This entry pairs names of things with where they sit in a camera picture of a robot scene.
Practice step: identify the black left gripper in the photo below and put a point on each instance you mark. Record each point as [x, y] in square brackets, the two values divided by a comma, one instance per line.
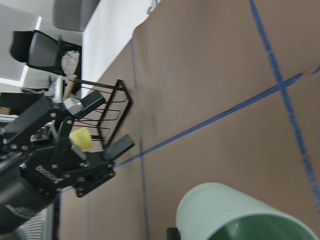
[38, 153]

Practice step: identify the black wire cup rack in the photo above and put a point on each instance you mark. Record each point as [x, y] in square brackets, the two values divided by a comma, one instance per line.
[106, 120]

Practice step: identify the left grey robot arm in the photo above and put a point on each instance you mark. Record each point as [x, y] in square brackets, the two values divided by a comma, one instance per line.
[16, 207]

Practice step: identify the yellow cup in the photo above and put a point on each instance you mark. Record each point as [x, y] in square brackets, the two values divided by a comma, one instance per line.
[82, 138]

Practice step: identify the pale green cup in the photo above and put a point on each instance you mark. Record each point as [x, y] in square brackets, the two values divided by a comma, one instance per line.
[214, 211]

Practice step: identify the black mesh office chair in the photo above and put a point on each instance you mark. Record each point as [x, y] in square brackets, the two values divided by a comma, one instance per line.
[40, 51]

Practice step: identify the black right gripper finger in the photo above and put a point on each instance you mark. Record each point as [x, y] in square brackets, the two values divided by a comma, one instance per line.
[172, 233]

